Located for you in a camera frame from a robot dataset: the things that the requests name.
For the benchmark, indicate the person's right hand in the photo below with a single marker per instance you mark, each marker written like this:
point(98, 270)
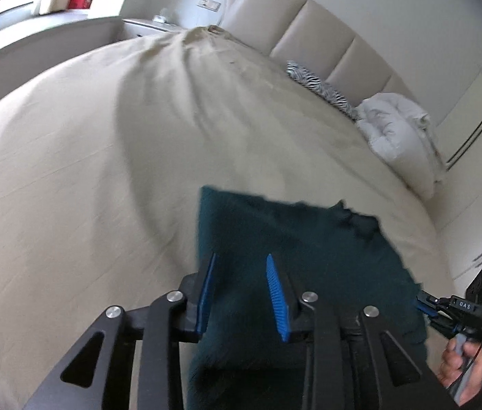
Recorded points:
point(452, 369)

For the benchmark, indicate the white nightstand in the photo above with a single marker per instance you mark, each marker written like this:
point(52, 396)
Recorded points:
point(138, 27)

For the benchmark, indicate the cream padded headboard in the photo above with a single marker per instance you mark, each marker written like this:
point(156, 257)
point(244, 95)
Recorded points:
point(266, 8)

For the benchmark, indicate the white wardrobe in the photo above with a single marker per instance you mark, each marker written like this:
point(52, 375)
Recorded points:
point(480, 179)

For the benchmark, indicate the red box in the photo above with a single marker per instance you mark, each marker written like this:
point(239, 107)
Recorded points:
point(80, 3)

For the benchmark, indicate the zebra print pillow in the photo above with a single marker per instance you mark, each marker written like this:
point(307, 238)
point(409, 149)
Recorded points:
point(309, 79)

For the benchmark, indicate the wall switch plate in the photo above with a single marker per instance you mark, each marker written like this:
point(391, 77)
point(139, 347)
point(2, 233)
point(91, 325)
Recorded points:
point(209, 4)

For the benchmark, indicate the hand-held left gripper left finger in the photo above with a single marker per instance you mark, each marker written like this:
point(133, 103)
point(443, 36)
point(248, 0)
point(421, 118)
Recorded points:
point(206, 294)

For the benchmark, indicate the white duvet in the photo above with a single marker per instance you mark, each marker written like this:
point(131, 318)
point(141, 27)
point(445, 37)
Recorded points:
point(394, 136)

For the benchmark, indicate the white window ledge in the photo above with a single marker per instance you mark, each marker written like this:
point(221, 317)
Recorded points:
point(31, 38)

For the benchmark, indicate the tissue box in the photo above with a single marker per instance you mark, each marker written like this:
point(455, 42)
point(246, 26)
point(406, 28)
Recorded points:
point(160, 18)

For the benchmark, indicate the dark teal towel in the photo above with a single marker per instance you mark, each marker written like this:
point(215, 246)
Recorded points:
point(309, 239)

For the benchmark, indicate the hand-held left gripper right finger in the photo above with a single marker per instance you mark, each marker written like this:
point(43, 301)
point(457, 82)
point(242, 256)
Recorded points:
point(276, 294)

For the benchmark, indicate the beige bed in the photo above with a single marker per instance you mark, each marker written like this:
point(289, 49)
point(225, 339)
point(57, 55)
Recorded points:
point(95, 158)

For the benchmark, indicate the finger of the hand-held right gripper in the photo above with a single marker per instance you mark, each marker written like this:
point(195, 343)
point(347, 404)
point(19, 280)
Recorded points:
point(442, 322)
point(431, 302)

